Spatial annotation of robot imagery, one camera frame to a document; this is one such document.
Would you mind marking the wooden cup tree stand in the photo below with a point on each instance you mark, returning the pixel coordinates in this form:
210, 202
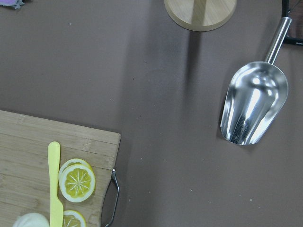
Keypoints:
200, 15

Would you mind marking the lemon slice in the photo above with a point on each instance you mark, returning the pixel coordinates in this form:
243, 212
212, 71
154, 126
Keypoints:
72, 218
76, 180

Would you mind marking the yellow plastic knife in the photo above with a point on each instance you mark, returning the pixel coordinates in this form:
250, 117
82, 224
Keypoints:
56, 207

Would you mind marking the bamboo cutting board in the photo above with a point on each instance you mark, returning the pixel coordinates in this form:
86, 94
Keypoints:
24, 176

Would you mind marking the black wire glass rack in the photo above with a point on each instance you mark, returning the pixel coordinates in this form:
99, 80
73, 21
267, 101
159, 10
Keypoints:
294, 10

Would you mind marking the steel ice scoop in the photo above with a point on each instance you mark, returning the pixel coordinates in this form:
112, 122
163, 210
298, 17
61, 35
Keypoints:
255, 95

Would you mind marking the upper lemon slice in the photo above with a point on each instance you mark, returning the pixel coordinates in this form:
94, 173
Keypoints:
76, 180

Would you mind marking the grey folded cloth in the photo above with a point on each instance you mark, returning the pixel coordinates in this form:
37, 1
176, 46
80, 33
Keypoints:
13, 4

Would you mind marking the lower lemon slice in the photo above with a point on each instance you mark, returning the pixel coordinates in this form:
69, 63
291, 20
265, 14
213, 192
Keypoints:
72, 218

